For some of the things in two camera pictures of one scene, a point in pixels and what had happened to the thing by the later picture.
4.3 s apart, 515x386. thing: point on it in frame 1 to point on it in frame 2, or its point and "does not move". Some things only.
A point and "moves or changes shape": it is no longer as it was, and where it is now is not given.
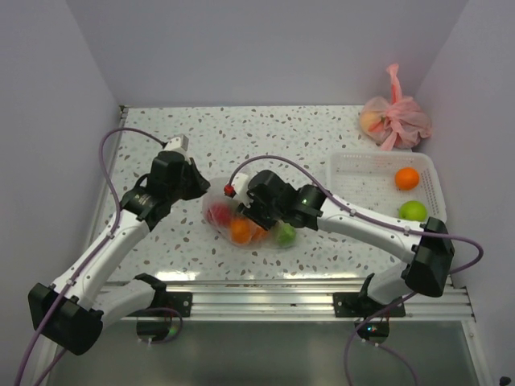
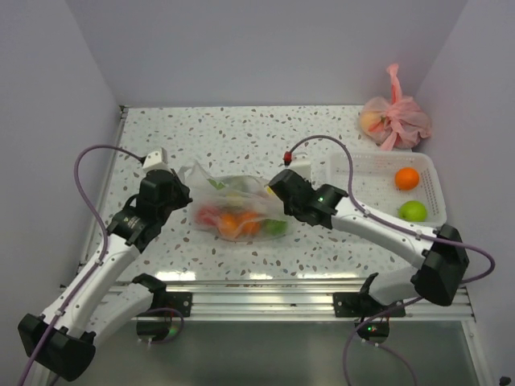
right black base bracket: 358,305 does not move
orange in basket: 406,178 does not move
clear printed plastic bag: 224,215 moves or changes shape
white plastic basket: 366,178 does not move
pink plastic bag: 400,123 does not move
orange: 261,235 to 250,227
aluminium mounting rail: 306,299 does not move
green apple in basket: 413,211 does not move
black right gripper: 251,211 to 287,208
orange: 241,230 to 229,223
